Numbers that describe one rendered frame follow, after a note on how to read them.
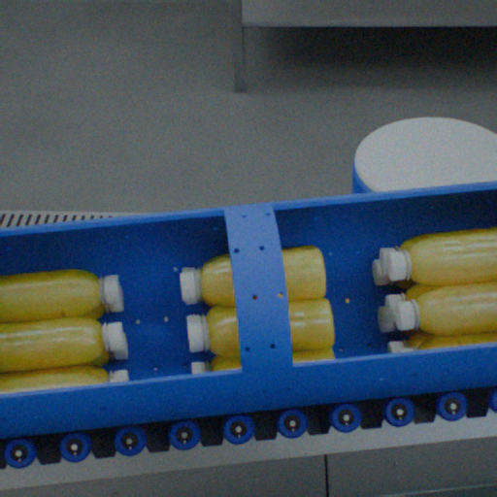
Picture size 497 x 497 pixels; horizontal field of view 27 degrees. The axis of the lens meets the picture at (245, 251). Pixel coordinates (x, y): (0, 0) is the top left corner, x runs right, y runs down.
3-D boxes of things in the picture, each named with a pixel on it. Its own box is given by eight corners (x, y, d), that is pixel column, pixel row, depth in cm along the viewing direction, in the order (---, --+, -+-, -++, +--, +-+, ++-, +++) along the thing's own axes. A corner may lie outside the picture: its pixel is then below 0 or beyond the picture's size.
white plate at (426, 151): (325, 144, 185) (325, 149, 185) (414, 225, 165) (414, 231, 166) (452, 101, 194) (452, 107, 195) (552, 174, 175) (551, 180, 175)
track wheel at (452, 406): (468, 388, 144) (464, 386, 146) (436, 391, 144) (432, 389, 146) (471, 420, 144) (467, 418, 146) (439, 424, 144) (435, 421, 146)
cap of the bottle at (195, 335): (203, 344, 141) (189, 346, 141) (200, 317, 140) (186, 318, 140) (204, 354, 137) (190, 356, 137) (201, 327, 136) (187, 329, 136)
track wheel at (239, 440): (252, 411, 143) (251, 409, 145) (220, 414, 142) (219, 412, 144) (256, 444, 143) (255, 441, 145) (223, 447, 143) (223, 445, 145)
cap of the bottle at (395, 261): (407, 268, 138) (393, 270, 138) (404, 284, 142) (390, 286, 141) (401, 245, 141) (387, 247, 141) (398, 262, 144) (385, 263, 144)
